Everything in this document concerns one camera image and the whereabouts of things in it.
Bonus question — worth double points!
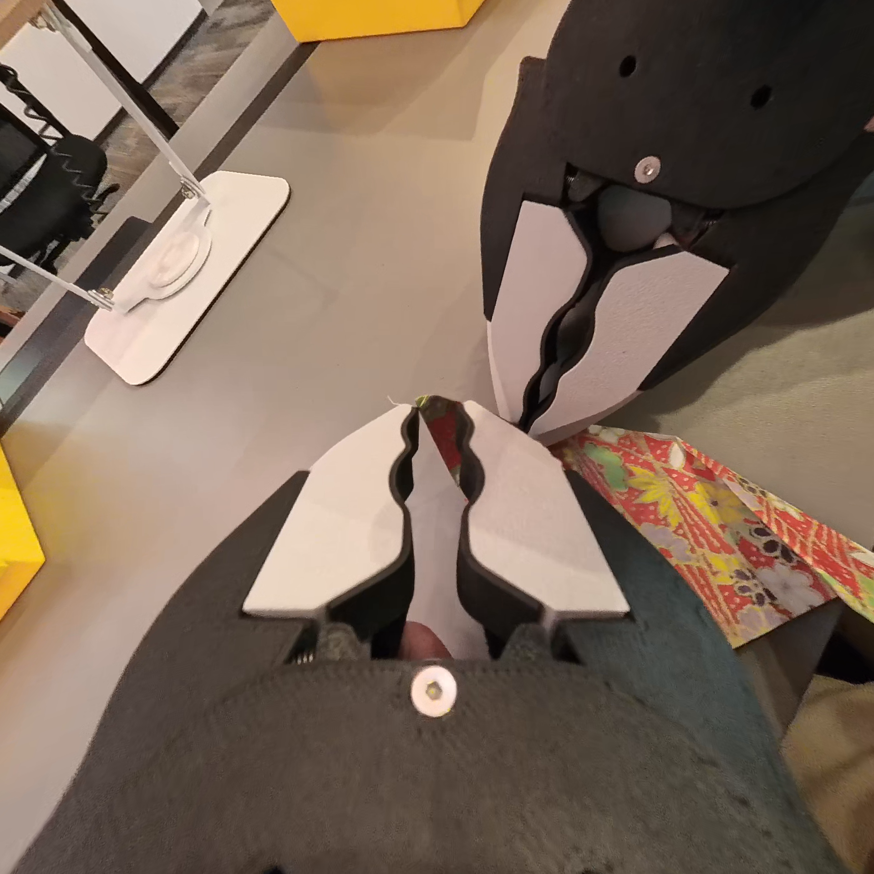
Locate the floral patterned origami paper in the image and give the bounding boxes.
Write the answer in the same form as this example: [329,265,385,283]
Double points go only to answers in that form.
[410,394,874,650]

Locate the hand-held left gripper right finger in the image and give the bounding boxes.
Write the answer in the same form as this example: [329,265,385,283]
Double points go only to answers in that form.
[456,400,632,624]

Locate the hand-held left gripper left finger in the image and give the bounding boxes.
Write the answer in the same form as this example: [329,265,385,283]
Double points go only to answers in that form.
[241,403,419,619]

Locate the person's beige pants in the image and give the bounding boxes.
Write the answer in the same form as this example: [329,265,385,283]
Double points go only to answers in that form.
[780,672,874,874]

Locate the black office chair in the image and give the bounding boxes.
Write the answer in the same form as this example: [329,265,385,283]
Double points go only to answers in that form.
[0,65,122,275]

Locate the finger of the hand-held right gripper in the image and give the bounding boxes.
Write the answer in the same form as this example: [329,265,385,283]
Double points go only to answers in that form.
[486,198,593,424]
[528,246,732,446]

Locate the yellow box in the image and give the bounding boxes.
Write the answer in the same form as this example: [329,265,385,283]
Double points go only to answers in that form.
[269,0,486,44]
[0,444,46,622]

